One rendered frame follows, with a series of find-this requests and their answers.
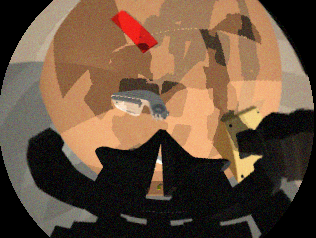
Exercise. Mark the red curved bar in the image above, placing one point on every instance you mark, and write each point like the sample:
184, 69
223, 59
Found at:
140, 36

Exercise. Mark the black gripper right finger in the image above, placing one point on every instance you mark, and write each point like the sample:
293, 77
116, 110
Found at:
177, 164

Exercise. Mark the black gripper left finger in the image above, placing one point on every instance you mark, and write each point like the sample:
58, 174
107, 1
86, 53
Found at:
140, 161

